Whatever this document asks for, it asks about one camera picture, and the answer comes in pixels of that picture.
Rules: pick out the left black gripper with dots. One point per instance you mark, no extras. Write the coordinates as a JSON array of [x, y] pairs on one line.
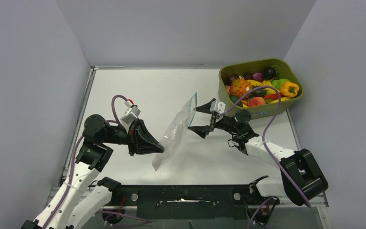
[[141, 141]]

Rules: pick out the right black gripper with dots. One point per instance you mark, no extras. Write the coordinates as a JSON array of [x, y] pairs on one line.
[[203, 130]]

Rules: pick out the clear zip top bag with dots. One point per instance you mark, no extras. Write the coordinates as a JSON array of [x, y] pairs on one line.
[[176, 132]]

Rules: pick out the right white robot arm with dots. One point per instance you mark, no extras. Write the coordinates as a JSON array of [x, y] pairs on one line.
[[301, 177]]

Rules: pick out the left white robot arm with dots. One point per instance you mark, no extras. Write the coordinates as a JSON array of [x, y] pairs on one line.
[[67, 209]]

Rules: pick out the toy pineapple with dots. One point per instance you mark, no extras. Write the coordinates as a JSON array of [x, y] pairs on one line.
[[239, 87]]

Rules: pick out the toy peach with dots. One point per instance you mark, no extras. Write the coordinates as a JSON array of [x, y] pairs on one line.
[[256, 101]]

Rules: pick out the yellow toy banana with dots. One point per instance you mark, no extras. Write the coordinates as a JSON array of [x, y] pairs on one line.
[[266, 88]]

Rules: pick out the purple toy onion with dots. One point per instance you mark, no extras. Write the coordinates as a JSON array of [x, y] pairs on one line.
[[258, 77]]

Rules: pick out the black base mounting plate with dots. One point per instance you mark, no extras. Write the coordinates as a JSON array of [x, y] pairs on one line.
[[191, 201]]

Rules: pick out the red toy chili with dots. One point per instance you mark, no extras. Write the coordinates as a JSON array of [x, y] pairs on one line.
[[274, 96]]

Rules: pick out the dark purple toy plum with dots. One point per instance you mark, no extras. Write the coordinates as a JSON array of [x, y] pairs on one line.
[[269, 73]]

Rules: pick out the green toy pepper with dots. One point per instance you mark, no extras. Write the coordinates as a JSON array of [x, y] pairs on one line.
[[277, 83]]

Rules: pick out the yellow toy bell pepper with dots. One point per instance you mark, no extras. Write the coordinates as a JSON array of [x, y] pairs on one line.
[[289, 89]]

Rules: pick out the olive green plastic bin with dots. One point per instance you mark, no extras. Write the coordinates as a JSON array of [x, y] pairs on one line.
[[245, 71]]

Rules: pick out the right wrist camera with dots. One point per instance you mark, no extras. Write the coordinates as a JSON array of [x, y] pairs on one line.
[[217, 107]]

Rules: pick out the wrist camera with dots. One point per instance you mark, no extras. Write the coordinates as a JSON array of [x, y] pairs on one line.
[[217, 107], [131, 114]]

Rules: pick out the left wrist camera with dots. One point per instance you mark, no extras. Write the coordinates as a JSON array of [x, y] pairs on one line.
[[131, 114]]

